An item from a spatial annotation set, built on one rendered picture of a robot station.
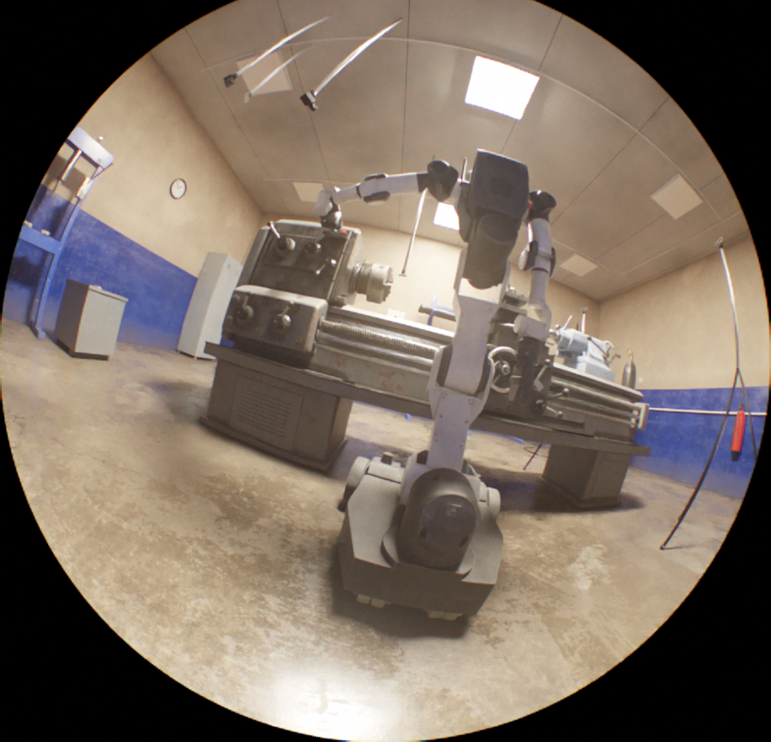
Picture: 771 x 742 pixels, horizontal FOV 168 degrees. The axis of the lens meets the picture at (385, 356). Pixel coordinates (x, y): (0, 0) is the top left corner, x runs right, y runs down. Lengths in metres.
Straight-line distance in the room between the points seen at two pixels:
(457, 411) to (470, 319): 0.29
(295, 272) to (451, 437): 1.17
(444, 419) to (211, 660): 0.82
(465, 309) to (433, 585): 0.75
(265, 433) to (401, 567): 1.07
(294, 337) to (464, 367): 0.80
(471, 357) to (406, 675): 0.83
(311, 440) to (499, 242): 1.16
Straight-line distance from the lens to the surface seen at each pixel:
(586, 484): 1.95
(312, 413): 1.32
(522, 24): 2.93
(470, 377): 0.81
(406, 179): 1.13
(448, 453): 0.76
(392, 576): 0.58
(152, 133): 4.41
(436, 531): 0.50
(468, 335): 0.83
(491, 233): 0.74
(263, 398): 1.42
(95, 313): 2.54
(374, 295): 1.57
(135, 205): 4.20
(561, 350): 2.06
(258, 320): 1.36
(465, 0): 2.89
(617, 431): 2.11
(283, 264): 1.55
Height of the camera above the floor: 0.52
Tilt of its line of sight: 5 degrees up
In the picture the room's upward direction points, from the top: 14 degrees clockwise
